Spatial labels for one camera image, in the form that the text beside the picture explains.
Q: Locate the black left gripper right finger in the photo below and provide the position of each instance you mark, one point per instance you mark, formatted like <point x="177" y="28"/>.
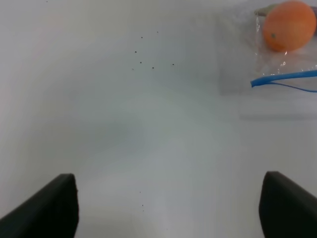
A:
<point x="286" y="210"/>

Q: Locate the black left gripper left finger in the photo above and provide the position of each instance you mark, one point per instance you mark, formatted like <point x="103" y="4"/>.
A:
<point x="52" y="212"/>

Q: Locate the clear zip bag blue seal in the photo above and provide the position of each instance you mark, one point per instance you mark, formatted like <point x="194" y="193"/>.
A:
<point x="295" y="69"/>

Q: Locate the orange toy fruit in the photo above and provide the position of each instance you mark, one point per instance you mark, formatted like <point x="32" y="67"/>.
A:
<point x="289" y="26"/>

